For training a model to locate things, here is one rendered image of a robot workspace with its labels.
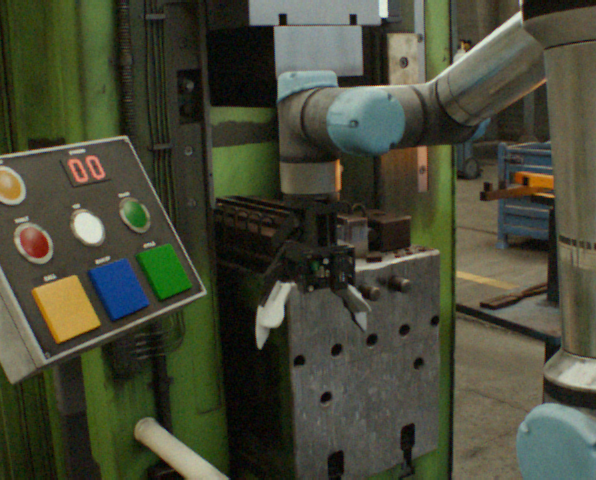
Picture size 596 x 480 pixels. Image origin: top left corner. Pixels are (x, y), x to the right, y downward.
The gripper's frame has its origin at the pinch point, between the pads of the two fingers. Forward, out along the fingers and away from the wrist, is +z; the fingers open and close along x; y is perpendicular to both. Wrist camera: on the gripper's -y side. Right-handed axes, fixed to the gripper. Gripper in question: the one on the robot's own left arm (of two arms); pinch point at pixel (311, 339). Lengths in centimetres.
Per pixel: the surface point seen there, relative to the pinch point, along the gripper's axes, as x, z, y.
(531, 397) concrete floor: 147, 93, -142
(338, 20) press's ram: 25, -44, -44
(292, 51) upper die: 15, -38, -42
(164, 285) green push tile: -16.1, -5.9, -15.7
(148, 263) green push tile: -18.0, -9.2, -16.6
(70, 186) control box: -27.9, -21.1, -18.6
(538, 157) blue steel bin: 296, 29, -334
